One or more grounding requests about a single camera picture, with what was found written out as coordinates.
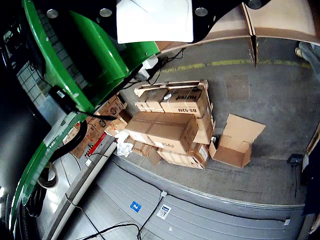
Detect small cardboard box with flaps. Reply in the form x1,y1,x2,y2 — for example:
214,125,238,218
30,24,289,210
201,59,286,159
208,113,267,169

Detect carton with round logo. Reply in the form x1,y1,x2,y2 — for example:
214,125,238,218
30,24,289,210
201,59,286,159
98,94,128,118

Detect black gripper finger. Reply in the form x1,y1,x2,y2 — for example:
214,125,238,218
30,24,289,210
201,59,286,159
192,0,272,44
37,0,118,42

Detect red and white bar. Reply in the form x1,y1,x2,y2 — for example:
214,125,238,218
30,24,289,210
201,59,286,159
85,131,109,158

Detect low brown cardboard box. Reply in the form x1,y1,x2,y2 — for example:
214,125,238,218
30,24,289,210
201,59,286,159
156,142,210,170

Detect brown box with white label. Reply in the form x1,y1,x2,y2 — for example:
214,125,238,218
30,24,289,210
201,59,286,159
134,88,170,114

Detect blue sticker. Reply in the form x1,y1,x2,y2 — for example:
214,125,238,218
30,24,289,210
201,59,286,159
129,200,143,214

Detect coiled grey hose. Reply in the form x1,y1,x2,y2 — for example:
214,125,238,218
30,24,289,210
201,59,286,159
36,161,60,190

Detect open brown cardboard box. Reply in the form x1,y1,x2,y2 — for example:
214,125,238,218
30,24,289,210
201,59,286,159
154,6,258,69
241,0,320,69

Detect long brown cardboard box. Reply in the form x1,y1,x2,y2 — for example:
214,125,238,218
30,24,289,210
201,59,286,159
124,111,200,155

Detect crumpled white plastic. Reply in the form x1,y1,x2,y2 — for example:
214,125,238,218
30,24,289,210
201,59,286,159
114,129,135,158

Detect leaning cardboard sheet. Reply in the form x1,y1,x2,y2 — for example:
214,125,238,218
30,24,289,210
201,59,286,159
306,128,320,157

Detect black floor stand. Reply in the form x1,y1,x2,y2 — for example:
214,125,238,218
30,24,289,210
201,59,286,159
286,153,305,199

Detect black cable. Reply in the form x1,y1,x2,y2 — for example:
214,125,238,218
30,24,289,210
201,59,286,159
74,192,165,240
146,47,186,84

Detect person in blue jeans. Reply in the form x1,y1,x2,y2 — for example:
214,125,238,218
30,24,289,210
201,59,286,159
294,41,320,75

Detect flat carton with red print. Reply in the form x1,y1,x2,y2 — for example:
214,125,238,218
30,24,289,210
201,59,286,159
63,122,107,160

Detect dark blue stacked panels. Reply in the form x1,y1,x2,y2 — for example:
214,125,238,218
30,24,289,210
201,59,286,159
301,138,320,216

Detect white carton with cow pattern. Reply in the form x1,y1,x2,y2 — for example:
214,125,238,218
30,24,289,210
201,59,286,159
116,0,195,45

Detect green metal shelf unit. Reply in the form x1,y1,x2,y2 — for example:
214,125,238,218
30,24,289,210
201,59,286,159
7,0,161,231

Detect HUTER cardboard box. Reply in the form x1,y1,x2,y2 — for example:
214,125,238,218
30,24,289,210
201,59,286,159
159,86,216,146

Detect small brown cardboard box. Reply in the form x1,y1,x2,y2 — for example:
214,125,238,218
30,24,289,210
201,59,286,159
131,139,162,166

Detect white power strip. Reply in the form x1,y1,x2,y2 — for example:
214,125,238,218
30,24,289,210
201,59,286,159
138,56,161,79

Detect wooden pallet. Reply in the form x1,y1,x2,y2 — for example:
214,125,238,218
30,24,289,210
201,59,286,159
133,79,210,98

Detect white label sticker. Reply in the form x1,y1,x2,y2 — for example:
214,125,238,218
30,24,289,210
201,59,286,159
156,204,171,221

